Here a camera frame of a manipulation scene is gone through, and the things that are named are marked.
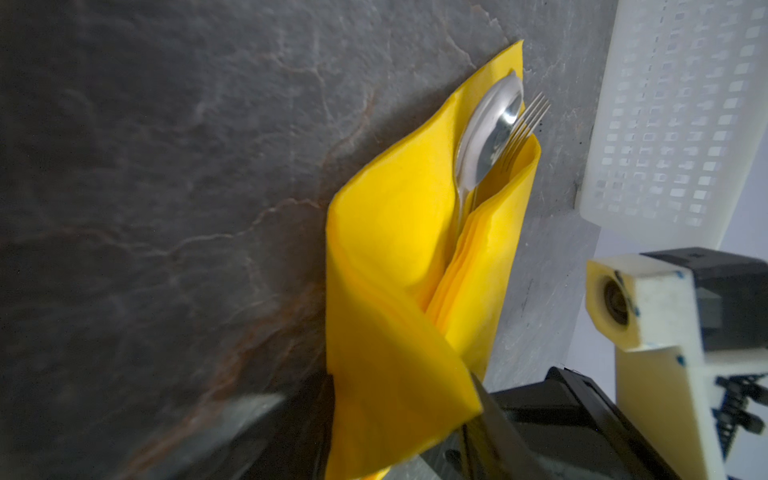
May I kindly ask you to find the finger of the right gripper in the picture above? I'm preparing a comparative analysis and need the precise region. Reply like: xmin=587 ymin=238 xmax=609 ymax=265
xmin=419 ymin=366 xmax=682 ymax=480

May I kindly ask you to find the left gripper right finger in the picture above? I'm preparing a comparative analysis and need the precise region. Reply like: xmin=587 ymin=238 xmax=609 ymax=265
xmin=458 ymin=374 xmax=549 ymax=479

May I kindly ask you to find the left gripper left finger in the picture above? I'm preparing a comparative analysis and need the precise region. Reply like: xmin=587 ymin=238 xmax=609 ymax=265
xmin=241 ymin=372 xmax=335 ymax=479

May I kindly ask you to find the yellow paper napkin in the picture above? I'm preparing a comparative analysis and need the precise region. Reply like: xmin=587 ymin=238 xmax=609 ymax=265
xmin=325 ymin=43 xmax=541 ymax=479

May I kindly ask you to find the silver spoon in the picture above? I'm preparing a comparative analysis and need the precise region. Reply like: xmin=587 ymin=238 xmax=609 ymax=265
xmin=455 ymin=71 xmax=524 ymax=224

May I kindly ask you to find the silver fork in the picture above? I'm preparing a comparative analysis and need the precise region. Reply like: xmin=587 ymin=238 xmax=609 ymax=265
xmin=500 ymin=92 xmax=550 ymax=173

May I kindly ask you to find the white perforated plastic basket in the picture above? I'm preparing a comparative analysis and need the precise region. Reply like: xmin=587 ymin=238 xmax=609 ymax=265
xmin=578 ymin=0 xmax=767 ymax=250

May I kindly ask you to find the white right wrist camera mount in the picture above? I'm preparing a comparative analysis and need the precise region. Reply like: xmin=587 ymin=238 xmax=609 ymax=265
xmin=585 ymin=247 xmax=767 ymax=479

